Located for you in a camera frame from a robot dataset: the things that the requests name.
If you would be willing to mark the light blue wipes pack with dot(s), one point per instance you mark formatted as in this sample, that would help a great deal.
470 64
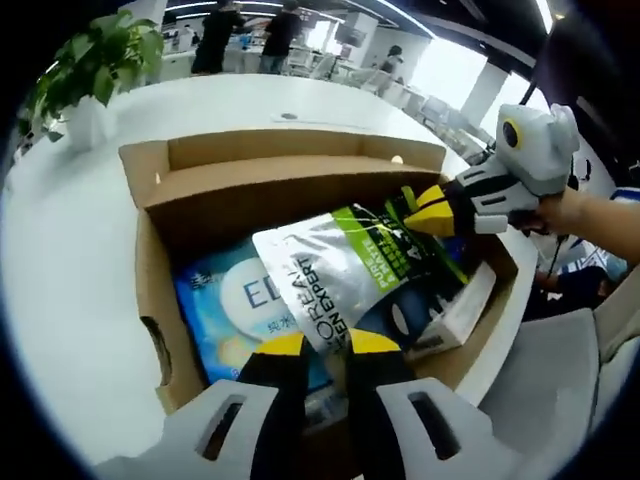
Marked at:
220 310

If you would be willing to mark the brown cardboard shoe box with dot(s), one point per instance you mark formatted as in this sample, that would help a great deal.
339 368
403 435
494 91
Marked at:
280 200

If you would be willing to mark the small white carton box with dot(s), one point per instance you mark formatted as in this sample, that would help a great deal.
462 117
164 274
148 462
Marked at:
460 310

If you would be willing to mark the grey mesh office chair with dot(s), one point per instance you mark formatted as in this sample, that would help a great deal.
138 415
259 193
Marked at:
540 375

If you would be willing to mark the dark blue packet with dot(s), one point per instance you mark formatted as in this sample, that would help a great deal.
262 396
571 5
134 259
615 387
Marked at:
420 305

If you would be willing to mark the silver green soft pouch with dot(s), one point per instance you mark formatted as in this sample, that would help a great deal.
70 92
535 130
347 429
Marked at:
340 260

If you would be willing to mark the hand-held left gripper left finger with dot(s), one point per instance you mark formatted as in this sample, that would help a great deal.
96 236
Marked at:
250 415

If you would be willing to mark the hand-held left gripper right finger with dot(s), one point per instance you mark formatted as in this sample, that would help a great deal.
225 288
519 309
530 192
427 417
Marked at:
400 430

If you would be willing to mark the white table socket plate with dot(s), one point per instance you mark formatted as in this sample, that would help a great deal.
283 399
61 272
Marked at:
325 121

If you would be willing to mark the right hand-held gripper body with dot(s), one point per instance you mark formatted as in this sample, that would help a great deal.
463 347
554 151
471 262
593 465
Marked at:
542 150

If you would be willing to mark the person's right hand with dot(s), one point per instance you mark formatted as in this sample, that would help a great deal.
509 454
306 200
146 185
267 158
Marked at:
560 215

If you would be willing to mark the green potted plant white pot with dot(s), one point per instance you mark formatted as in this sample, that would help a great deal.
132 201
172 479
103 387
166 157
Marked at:
100 60

